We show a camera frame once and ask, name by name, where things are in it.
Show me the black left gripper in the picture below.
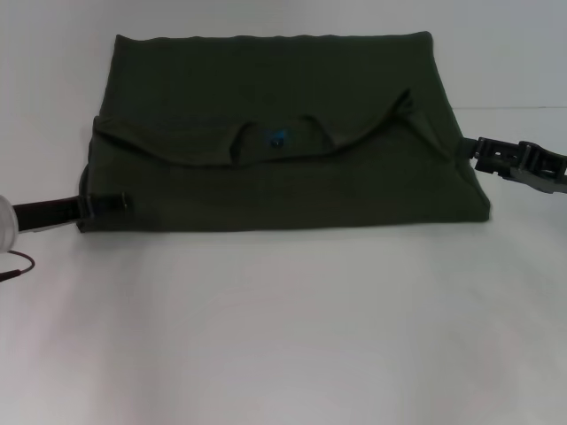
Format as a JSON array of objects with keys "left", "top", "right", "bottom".
[{"left": 11, "top": 191, "right": 135, "bottom": 235}]

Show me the dark red cable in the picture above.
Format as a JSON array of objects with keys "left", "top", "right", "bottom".
[{"left": 0, "top": 249, "right": 36, "bottom": 282}]

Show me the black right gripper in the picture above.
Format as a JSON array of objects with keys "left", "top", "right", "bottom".
[{"left": 459, "top": 135, "right": 567, "bottom": 197}]

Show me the dark green FREE t-shirt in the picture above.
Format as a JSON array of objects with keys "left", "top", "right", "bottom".
[{"left": 76, "top": 29, "right": 493, "bottom": 235}]

